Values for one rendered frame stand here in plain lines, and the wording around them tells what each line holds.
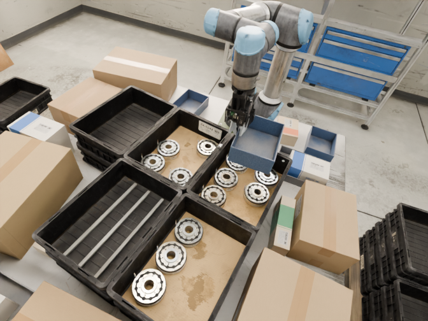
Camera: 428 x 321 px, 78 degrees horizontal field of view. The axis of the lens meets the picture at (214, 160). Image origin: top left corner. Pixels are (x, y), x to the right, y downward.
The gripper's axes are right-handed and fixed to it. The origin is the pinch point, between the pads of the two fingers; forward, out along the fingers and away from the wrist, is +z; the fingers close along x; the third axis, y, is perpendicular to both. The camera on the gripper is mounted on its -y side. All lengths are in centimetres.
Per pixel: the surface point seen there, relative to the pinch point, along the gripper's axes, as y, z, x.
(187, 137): -16.8, 27.0, -28.4
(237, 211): 13.0, 29.5, 6.8
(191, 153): -7.5, 27.4, -22.3
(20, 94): -34, 51, -168
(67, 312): 66, 24, -28
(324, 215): 1.8, 29.0, 39.8
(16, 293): 67, 33, -51
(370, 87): -198, 74, 82
